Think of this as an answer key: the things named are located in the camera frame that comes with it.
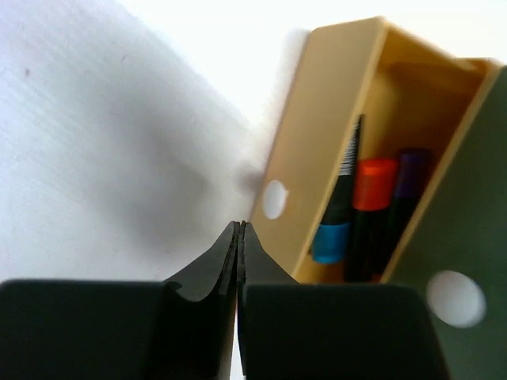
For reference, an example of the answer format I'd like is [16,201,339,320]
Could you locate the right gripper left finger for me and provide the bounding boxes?
[1,222,240,379]

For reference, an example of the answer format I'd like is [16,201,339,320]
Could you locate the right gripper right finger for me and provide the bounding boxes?
[237,222,450,379]

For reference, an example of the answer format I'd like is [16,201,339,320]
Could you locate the blue black highlighter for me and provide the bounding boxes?
[312,115,364,264]

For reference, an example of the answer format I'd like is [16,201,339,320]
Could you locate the orange black highlighter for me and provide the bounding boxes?
[344,158,398,283]

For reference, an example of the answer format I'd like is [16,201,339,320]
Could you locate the green drawer box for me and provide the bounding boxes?
[388,68,506,379]

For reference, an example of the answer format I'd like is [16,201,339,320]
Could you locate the purple black highlighter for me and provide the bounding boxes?
[385,148,431,256]

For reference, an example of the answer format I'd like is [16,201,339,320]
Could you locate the yellow bottom drawer box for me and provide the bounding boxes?
[250,17,502,283]

